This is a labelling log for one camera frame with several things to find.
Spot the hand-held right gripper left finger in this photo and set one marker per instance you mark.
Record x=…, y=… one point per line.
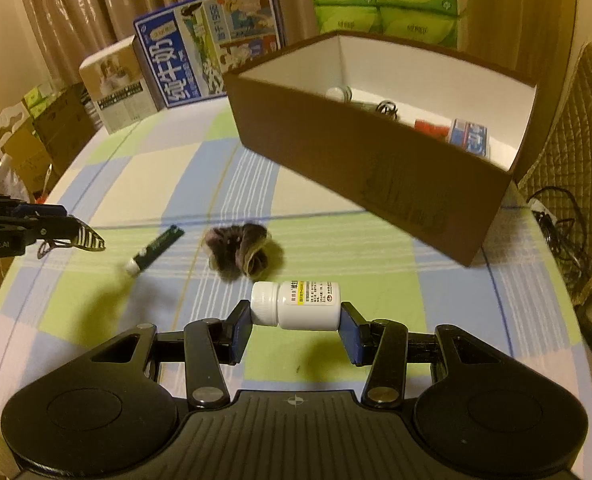
x=241, y=332

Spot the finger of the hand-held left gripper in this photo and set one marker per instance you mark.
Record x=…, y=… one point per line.
x=51, y=227
x=43, y=210

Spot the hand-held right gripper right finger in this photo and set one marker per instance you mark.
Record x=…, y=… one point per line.
x=351, y=332

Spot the striped hair clip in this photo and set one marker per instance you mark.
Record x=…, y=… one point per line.
x=91, y=240

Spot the white pill bottle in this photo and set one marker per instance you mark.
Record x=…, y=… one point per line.
x=306, y=306

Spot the brown cardboard storage box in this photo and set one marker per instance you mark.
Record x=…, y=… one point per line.
x=375, y=185

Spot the red snack packet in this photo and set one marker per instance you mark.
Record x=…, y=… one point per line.
x=430, y=129

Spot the blue dental floss box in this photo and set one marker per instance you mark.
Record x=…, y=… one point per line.
x=470, y=137

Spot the white round container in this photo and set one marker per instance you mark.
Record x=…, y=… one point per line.
x=337, y=94

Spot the desktop with checked tablecloth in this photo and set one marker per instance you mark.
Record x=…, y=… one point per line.
x=326, y=250

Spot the brown hair scrunchie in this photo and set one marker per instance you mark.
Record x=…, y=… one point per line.
x=236, y=252

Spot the dark brown cardboard box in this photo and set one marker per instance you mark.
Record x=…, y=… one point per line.
x=66, y=120

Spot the white cutout cardboard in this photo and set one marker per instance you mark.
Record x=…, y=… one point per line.
x=6, y=125

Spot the green tube with white cap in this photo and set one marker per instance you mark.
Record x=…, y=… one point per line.
x=156, y=250

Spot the small green tissue pack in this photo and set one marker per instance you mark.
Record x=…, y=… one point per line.
x=37, y=101

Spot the small beige printed box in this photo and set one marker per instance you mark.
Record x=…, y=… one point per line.
x=118, y=90

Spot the beige curtain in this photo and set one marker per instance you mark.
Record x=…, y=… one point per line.
x=101, y=5

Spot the blue milk carton box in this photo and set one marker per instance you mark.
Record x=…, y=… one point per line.
x=196, y=55

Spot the white charger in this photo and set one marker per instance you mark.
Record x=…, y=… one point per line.
x=538, y=205

